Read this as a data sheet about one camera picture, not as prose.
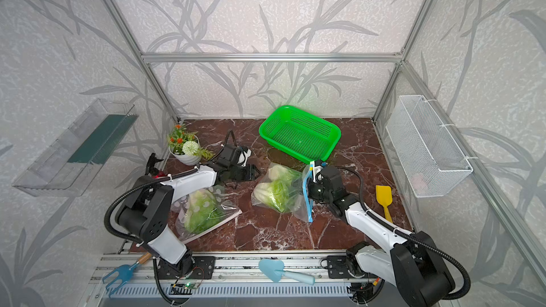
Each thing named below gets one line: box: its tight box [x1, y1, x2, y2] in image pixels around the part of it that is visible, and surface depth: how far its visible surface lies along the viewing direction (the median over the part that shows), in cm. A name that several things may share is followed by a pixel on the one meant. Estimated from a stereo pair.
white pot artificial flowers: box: [167, 124, 215, 166], surface depth 94 cm
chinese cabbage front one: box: [253, 179, 293, 213], surface depth 83 cm
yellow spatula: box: [375, 185, 394, 224], surface depth 92 cm
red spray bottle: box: [145, 152, 168, 180], surface depth 86 cm
